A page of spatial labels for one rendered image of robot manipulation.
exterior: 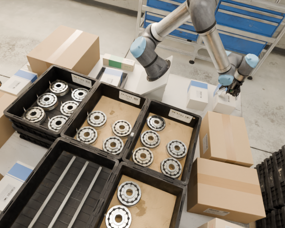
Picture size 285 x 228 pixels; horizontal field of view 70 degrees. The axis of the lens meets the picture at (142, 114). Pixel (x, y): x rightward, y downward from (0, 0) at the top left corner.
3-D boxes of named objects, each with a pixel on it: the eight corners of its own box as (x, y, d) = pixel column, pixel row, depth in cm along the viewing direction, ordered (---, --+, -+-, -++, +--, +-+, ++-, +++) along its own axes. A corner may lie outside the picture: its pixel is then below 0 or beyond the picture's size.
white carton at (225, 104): (213, 91, 154) (218, 82, 147) (229, 95, 154) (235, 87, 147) (212, 111, 142) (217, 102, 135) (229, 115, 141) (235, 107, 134)
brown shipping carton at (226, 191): (186, 211, 100) (197, 203, 88) (187, 169, 114) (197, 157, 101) (246, 224, 100) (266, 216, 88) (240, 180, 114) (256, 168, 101)
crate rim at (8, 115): (53, 67, 121) (53, 63, 119) (100, 83, 117) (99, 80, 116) (2, 116, 96) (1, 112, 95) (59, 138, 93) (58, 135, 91)
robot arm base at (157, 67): (151, 67, 142) (143, 57, 137) (169, 58, 132) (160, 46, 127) (146, 82, 133) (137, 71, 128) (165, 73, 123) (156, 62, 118)
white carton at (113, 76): (106, 76, 151) (106, 66, 144) (122, 80, 150) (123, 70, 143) (97, 95, 138) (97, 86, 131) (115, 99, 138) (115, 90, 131)
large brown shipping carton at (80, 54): (65, 48, 165) (60, 24, 149) (100, 58, 163) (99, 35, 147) (35, 79, 140) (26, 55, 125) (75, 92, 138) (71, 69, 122)
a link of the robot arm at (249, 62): (245, 50, 117) (260, 55, 116) (236, 65, 125) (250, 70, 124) (244, 58, 112) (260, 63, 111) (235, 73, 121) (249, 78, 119)
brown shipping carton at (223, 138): (198, 125, 134) (207, 110, 121) (231, 132, 134) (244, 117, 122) (200, 168, 115) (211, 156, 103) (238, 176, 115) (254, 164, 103)
